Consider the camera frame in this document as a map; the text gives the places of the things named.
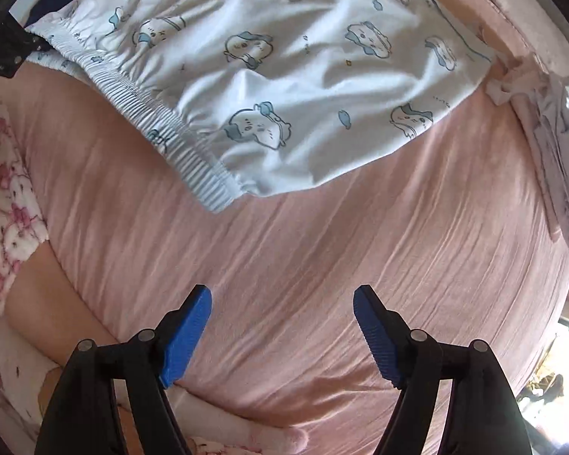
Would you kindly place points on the pink bed sheet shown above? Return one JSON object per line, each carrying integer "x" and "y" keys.
{"x": 451, "y": 231}

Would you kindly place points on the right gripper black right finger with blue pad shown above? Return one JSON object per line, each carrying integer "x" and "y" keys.
{"x": 482, "y": 417}

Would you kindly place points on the white patterned folded cloth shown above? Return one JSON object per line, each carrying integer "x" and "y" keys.
{"x": 541, "y": 103}

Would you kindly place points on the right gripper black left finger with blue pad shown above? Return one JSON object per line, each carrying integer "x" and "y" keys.
{"x": 82, "y": 416}

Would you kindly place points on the pink kitty print fleece sleeve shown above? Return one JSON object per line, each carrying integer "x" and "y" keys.
{"x": 9, "y": 227}

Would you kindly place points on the light blue cartoon print pajama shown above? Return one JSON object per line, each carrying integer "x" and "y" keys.
{"x": 265, "y": 97}

